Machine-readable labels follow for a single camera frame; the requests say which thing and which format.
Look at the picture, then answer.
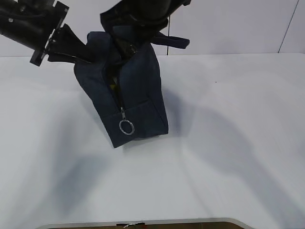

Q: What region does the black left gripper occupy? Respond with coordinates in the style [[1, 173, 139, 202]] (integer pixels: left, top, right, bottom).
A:
[[30, 0, 92, 66]]

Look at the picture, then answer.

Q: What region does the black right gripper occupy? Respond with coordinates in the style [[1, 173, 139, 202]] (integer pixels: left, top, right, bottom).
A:
[[100, 0, 191, 59]]

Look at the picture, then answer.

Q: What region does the yellow lemon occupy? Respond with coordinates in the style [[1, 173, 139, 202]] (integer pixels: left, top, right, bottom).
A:
[[109, 76, 119, 93]]

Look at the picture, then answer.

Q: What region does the navy blue lunch bag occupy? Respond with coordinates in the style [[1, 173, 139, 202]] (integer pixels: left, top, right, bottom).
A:
[[74, 26, 190, 148]]

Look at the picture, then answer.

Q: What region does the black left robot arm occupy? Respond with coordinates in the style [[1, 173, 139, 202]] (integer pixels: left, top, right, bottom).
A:
[[0, 0, 94, 66]]

